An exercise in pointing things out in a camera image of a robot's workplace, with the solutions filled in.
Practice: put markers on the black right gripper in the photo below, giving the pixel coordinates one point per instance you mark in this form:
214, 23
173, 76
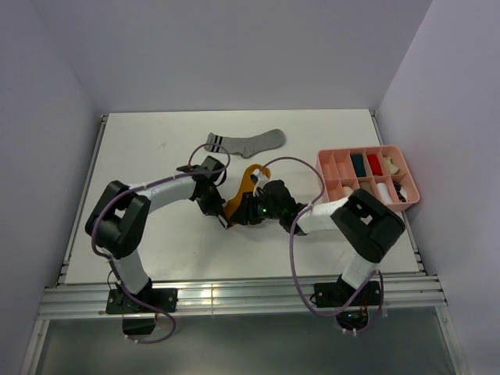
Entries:
246, 214

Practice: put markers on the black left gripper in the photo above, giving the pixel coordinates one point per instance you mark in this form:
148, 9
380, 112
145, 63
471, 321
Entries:
216, 207

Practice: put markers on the mustard yellow striped sock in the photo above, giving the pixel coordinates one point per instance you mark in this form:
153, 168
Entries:
240, 195

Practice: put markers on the dark green reindeer sock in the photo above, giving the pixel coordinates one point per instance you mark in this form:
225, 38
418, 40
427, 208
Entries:
358, 165

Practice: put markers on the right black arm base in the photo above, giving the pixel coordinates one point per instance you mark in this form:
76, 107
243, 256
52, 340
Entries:
336, 294

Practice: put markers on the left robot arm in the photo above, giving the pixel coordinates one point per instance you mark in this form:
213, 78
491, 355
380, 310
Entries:
117, 222

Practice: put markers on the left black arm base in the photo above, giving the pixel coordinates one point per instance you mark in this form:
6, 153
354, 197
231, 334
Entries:
140, 313

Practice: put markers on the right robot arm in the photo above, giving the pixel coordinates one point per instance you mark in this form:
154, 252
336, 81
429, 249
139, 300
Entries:
369, 226

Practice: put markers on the grey striped sock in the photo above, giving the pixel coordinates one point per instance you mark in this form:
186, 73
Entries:
245, 147

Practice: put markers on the cream rolled sock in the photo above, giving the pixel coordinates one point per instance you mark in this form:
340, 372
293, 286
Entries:
347, 190

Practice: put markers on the brown rolled sock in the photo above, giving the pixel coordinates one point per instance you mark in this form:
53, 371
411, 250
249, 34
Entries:
366, 186

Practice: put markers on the red rolled sock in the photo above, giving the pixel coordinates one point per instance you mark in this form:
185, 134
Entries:
375, 165

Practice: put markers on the white rolled sock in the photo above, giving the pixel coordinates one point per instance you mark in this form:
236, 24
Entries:
384, 193

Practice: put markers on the pink divided organizer tray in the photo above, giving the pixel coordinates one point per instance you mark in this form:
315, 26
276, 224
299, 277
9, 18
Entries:
336, 169

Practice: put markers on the beige rolled sock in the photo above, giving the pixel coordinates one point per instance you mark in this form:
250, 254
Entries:
392, 168

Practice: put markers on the black white striped sock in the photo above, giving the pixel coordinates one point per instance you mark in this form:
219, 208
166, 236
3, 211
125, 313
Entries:
400, 192

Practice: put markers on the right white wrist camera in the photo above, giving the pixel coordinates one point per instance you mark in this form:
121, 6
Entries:
260, 177

